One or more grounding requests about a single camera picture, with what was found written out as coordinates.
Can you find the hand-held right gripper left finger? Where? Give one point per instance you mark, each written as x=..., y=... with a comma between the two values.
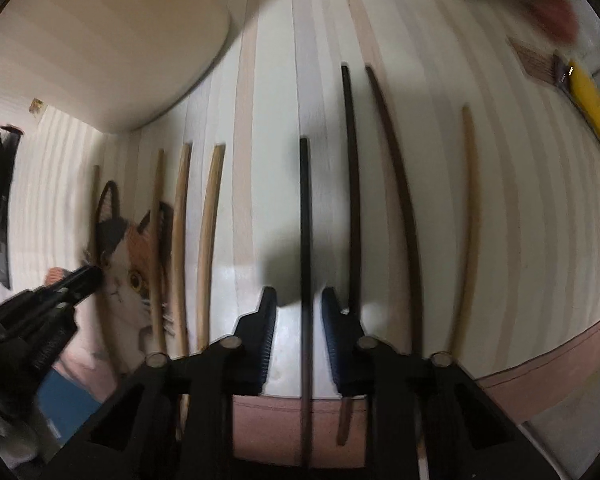
x=266, y=332

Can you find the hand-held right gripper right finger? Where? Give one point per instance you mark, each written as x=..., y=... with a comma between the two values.
x=332, y=340

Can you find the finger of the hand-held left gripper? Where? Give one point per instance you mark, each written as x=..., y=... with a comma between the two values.
x=80, y=275
x=82, y=291

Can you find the black chopstick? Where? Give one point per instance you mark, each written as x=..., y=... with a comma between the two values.
x=351, y=185
x=305, y=220

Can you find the cream chopstick holder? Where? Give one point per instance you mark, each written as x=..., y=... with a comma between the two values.
x=105, y=35

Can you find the brown wooden chopstick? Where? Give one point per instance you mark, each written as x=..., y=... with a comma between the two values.
x=156, y=240

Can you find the blue box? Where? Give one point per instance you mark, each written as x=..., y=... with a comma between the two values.
x=65, y=405

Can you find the dark brown chopstick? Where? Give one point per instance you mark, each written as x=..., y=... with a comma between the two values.
x=397, y=200

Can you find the striped cat print tablecloth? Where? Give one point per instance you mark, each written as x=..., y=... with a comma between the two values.
x=430, y=185

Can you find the brown label card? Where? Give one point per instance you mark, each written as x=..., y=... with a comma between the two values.
x=532, y=57

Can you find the yellow packet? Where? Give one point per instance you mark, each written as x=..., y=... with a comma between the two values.
x=597, y=110

